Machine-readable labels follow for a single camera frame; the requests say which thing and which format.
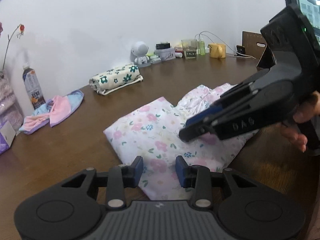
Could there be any pink floral baby garment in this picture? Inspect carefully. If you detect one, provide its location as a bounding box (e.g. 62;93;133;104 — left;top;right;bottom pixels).
104;83;255;200

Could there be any person right hand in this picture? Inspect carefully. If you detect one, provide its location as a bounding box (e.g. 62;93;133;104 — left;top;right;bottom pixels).
278;92;319;152

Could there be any framed picture stand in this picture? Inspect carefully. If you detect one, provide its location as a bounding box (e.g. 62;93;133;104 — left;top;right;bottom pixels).
257;45;276;71

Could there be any yellow mug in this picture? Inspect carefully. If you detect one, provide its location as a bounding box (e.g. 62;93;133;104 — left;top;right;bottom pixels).
208;43;226;59

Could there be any brown cardboard box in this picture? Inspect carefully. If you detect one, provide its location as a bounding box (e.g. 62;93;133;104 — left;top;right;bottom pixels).
236;31;266;59

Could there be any green spray bottle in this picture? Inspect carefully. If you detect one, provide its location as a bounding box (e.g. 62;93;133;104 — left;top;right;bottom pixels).
198;37;206;55

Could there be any black adapter on tin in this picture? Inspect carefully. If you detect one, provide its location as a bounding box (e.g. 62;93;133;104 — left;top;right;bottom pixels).
156;42;171;50

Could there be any floral cream fabric pouch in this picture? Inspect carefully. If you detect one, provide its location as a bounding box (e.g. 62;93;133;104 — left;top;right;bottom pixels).
89;64;143;95

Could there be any white robot figurine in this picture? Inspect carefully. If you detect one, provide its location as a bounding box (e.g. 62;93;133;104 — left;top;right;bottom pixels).
131;41;151;67

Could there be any pink blue towel cap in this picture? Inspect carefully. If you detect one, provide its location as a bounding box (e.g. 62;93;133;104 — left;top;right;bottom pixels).
19;90;84;134

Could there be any plastic drink bottle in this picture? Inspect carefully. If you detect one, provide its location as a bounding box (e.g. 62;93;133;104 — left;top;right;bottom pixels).
22;63;46;109

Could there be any purple tissue pack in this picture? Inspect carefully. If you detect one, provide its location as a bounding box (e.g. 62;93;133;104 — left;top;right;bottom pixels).
0;121;16;154

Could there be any purple knitted vase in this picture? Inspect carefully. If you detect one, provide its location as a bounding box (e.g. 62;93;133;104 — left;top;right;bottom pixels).
0;70;23;132

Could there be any dried rose bouquet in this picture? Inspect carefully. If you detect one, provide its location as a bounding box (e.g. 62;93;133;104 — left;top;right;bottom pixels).
0;21;26;72

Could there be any white charger cable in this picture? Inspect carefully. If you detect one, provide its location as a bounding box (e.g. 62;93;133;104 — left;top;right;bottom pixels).
195;30;257;60

